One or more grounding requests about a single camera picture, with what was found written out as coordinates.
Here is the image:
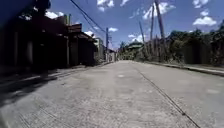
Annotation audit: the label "pale building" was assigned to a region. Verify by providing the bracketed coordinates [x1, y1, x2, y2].
[94, 37, 108, 64]

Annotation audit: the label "utility pole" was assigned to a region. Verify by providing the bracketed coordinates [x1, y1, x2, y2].
[104, 27, 110, 63]

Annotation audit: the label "house with tiered roof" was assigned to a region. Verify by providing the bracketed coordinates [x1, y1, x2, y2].
[126, 41, 145, 54]

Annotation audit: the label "grey concrete road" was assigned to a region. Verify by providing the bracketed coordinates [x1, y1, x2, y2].
[0, 59, 224, 128]

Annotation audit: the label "thin leaning pole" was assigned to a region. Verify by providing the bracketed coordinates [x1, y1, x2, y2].
[138, 20, 149, 58]

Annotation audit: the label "thin upright pole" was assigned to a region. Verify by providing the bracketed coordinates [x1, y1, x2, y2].
[149, 3, 156, 56]

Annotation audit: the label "thick leaning pole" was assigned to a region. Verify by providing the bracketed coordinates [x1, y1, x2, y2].
[153, 0, 169, 58]

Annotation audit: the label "dark roofed building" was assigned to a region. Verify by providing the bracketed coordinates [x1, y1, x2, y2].
[0, 0, 99, 73]

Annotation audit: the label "row of trees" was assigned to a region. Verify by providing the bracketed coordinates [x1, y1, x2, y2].
[118, 19, 224, 68]

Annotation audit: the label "raised concrete sidewalk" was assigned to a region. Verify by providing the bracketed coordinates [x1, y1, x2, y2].
[0, 62, 112, 98]

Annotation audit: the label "concrete kerb strip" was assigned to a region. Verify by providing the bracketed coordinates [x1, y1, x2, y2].
[133, 60, 224, 78]

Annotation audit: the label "overhead wires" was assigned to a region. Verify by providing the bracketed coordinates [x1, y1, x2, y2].
[69, 0, 112, 38]

